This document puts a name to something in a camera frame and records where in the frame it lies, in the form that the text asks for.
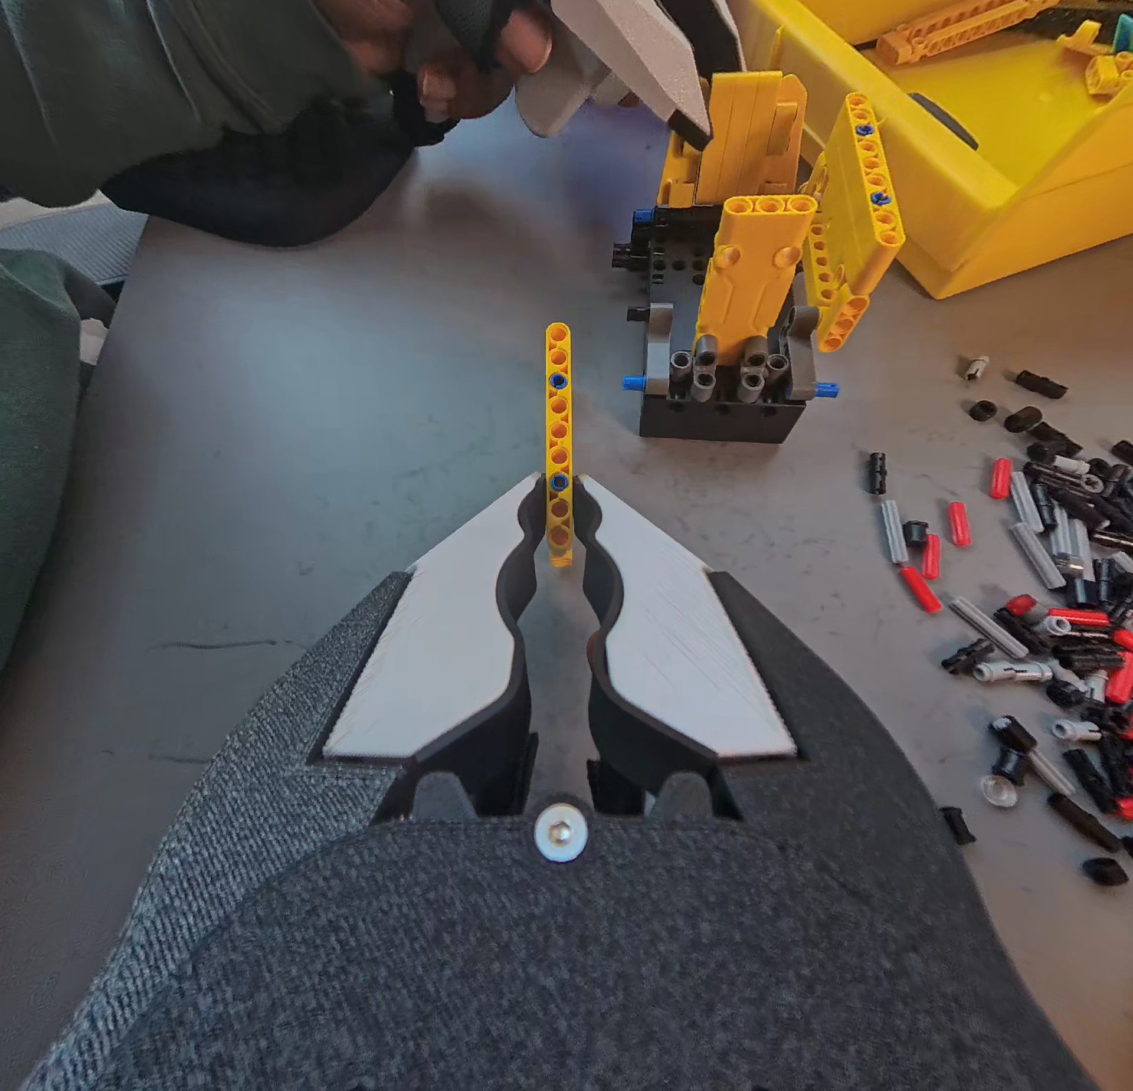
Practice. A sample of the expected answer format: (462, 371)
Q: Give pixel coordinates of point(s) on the yellow lego beam blue pins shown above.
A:
(557, 427)

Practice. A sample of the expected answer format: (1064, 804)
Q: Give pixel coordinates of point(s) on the black chair armrest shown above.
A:
(265, 188)

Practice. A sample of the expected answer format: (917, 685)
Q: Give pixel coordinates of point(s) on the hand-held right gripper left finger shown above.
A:
(425, 657)

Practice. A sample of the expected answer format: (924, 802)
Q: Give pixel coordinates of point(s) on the yellow plastic storage bin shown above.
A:
(973, 223)

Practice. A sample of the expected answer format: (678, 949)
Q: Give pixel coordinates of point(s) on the grey mesh chair seat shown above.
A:
(70, 241)

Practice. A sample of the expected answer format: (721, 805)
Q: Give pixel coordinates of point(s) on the person's left hand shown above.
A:
(371, 2)

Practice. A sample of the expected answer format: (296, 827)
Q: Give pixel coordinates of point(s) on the person's left forearm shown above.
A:
(132, 63)

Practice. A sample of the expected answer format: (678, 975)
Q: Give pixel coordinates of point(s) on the pile of small lego pins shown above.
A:
(1061, 648)

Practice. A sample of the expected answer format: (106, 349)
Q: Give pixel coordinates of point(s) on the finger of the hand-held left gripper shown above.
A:
(637, 28)
(708, 10)

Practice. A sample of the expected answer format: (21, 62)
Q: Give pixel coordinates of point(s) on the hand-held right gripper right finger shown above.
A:
(690, 657)

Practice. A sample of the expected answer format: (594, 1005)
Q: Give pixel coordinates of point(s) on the assorted lego parts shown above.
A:
(964, 19)

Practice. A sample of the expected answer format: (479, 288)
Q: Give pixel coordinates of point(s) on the partly built yellow lego model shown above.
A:
(743, 294)

